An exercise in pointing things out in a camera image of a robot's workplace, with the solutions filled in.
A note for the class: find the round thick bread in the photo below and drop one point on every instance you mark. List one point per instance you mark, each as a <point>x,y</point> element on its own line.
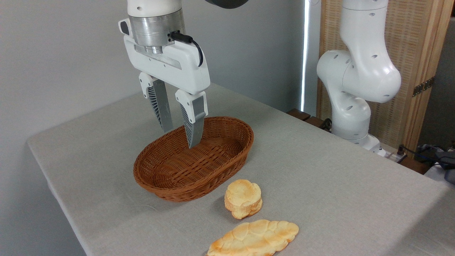
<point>243,197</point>

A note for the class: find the brown oval wicker basket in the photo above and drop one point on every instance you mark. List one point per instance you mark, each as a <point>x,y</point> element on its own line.
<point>170,177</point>

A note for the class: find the dark metal screen hinge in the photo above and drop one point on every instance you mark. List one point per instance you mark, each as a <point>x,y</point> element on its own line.
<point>423,86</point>

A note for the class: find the dark blue bag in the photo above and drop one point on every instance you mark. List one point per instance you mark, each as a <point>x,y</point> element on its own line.
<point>444,160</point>

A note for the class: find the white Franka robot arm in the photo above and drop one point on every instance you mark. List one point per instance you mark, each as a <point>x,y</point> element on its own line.
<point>362,71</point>

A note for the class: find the grey tablecloth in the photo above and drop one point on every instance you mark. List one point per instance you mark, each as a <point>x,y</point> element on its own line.
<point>320,177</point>

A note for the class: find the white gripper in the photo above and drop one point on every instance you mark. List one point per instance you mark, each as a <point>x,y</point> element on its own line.
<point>185,71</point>

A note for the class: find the wooden rattan folding screen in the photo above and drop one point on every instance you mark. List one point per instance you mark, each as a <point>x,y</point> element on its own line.
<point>412,35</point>

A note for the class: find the white power strip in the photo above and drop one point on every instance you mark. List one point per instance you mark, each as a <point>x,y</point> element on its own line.
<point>395,156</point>

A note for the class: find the dark brown wooden block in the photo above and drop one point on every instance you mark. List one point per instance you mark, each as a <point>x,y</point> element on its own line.
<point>298,114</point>
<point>315,122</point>

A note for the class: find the long flat bread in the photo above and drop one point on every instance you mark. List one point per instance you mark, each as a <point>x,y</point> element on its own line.
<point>254,238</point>

